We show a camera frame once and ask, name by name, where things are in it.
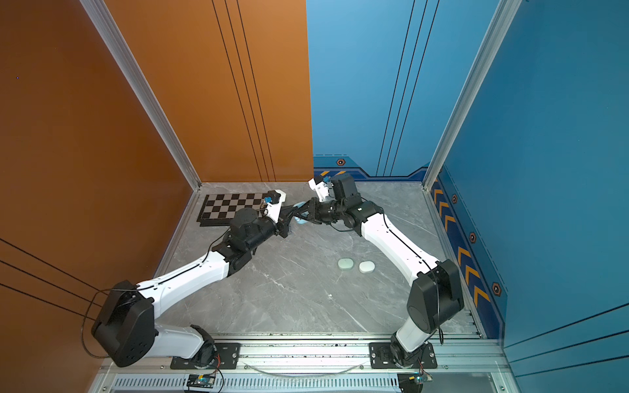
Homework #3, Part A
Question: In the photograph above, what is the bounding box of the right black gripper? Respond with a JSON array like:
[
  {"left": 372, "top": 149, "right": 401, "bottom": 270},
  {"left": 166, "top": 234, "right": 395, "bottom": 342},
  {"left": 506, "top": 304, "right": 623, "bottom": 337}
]
[{"left": 293, "top": 198, "right": 347, "bottom": 224}]

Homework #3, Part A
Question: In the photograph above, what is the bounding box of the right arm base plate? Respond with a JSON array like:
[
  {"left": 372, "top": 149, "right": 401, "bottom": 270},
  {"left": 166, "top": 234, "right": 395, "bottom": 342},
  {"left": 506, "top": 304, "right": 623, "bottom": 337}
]
[{"left": 369, "top": 342, "right": 438, "bottom": 369}]

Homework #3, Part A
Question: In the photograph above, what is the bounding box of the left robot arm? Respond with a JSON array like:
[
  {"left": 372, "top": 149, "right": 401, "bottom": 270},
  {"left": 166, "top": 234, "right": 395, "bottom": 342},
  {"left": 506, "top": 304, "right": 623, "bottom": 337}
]
[{"left": 92, "top": 207, "right": 294, "bottom": 368}]

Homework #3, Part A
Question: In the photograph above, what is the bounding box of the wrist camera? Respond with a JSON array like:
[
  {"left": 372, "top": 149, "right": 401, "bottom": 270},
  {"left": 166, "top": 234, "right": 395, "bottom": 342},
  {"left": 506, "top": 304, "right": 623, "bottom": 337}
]
[
  {"left": 261, "top": 190, "right": 286, "bottom": 224},
  {"left": 308, "top": 176, "right": 331, "bottom": 202}
]

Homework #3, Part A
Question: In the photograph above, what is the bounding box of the aluminium front rail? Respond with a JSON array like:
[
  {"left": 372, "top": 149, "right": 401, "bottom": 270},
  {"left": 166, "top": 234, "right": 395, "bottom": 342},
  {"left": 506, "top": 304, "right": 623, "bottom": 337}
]
[{"left": 97, "top": 333, "right": 512, "bottom": 377}]

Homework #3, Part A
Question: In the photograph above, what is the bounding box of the left circuit board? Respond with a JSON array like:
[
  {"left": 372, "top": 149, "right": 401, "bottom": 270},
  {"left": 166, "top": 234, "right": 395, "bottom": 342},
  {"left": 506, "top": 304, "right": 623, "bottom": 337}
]
[{"left": 185, "top": 373, "right": 216, "bottom": 392}]

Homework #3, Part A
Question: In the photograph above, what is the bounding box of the green charging case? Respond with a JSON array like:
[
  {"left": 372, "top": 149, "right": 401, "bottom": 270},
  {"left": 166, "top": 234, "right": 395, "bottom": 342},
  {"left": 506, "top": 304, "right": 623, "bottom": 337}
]
[{"left": 337, "top": 258, "right": 355, "bottom": 270}]

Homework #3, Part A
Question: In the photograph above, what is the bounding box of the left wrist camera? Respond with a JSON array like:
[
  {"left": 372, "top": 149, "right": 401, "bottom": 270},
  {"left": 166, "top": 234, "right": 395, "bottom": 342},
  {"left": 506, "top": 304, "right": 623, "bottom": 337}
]
[{"left": 261, "top": 190, "right": 286, "bottom": 224}]

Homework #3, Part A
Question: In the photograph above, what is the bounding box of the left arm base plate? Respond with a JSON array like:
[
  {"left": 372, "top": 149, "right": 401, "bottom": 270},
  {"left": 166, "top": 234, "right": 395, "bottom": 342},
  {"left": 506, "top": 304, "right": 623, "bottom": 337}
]
[{"left": 170, "top": 342, "right": 241, "bottom": 371}]

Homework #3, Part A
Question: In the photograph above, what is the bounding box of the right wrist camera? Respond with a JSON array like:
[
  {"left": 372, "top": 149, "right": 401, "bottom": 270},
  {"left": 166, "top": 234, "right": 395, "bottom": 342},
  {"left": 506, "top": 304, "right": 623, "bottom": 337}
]
[{"left": 308, "top": 176, "right": 331, "bottom": 202}]

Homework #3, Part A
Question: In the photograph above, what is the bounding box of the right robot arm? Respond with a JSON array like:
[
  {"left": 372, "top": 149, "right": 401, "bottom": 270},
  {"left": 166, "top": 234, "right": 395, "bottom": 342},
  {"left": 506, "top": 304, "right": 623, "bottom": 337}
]
[{"left": 298, "top": 174, "right": 465, "bottom": 368}]

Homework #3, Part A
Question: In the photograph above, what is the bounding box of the black white chessboard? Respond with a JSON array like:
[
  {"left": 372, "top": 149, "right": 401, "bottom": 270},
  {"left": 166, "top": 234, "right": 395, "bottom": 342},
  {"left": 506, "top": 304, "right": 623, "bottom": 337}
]
[{"left": 197, "top": 193, "right": 270, "bottom": 227}]

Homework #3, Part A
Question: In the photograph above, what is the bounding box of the right circuit board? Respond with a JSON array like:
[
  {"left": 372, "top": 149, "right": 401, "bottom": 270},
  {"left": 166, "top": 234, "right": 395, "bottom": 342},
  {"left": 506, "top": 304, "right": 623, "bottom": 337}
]
[{"left": 397, "top": 373, "right": 433, "bottom": 393}]

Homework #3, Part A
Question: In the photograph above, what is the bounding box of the circuit board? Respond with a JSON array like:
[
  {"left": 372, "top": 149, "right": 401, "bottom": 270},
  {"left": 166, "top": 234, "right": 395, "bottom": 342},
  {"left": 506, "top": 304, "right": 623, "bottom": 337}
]
[
  {"left": 185, "top": 373, "right": 216, "bottom": 392},
  {"left": 397, "top": 373, "right": 433, "bottom": 393}
]

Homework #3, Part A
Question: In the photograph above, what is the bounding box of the white charging case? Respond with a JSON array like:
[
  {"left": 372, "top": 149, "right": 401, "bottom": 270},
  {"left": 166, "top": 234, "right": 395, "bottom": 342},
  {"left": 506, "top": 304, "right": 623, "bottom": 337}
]
[{"left": 359, "top": 261, "right": 375, "bottom": 274}]

